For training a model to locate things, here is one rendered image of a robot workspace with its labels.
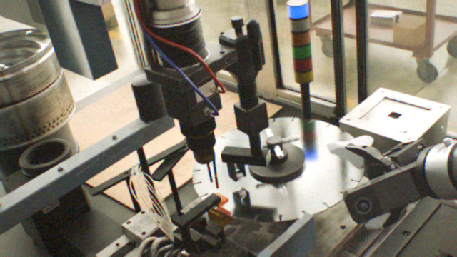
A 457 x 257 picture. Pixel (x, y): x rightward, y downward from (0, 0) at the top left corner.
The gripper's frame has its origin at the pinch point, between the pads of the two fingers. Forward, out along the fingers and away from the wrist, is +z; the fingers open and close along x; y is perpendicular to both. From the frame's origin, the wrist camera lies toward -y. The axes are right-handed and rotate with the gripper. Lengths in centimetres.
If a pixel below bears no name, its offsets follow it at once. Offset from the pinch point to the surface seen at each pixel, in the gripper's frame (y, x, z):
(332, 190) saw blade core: 1.8, -0.8, 6.1
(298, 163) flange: 2.1, 5.2, 13.3
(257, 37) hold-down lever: -6.5, 27.3, -6.8
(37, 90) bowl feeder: -27, 45, 62
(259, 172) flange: -4.7, 6.9, 15.9
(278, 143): 0.1, 10.3, 13.2
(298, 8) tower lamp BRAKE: 22.9, 32.8, 20.3
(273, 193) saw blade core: -6.1, 2.9, 11.6
